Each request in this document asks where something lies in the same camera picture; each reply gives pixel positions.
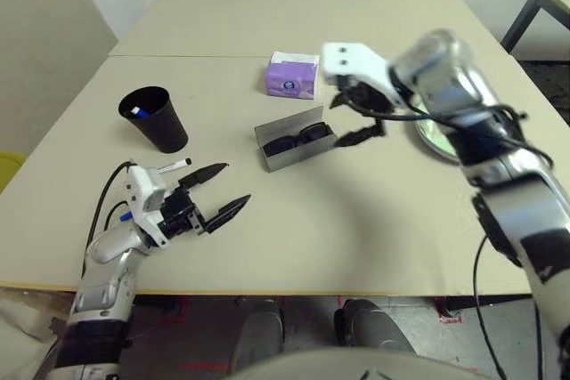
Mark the grey robot right leg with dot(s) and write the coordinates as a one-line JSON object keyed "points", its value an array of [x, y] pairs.
{"points": [[374, 326]]}

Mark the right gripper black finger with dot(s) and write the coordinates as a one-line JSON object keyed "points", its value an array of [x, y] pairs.
{"points": [[342, 100], [363, 133]]}

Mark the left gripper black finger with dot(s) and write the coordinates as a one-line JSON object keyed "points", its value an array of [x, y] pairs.
{"points": [[202, 174], [227, 213]]}

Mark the grey robot leg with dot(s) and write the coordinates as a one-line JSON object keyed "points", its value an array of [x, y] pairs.
{"points": [[258, 335], [374, 326]]}

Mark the light green plastic plate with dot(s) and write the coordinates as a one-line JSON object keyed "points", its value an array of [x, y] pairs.
{"points": [[434, 139]]}

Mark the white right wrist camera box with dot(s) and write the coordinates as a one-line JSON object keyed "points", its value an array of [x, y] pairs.
{"points": [[356, 64]]}

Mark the grey glasses case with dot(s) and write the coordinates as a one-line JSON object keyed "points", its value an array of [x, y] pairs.
{"points": [[294, 159]]}

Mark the purple tissue pack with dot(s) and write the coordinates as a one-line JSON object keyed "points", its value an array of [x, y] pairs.
{"points": [[289, 82]]}

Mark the black plastic cup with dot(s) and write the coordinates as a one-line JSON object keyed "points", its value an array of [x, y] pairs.
{"points": [[160, 126]]}

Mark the beige side table black legs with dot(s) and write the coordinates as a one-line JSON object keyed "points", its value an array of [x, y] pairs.
{"points": [[548, 2]]}

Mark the black capped white marker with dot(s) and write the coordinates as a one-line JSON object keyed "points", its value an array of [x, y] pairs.
{"points": [[171, 165]]}

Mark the grey robot left leg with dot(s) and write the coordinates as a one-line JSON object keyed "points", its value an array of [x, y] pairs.
{"points": [[258, 335]]}

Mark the yellow plate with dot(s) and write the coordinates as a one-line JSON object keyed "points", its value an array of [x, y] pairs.
{"points": [[9, 171]]}

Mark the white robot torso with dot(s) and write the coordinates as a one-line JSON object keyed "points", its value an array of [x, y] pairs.
{"points": [[356, 366]]}

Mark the black sunglasses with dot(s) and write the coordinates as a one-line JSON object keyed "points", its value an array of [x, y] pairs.
{"points": [[280, 146]]}

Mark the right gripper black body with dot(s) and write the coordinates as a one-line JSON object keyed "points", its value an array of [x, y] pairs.
{"points": [[365, 97]]}

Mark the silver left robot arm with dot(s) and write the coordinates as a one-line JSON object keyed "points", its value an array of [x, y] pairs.
{"points": [[102, 273]]}

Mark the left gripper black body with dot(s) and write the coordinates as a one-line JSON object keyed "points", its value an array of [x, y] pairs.
{"points": [[180, 215]]}

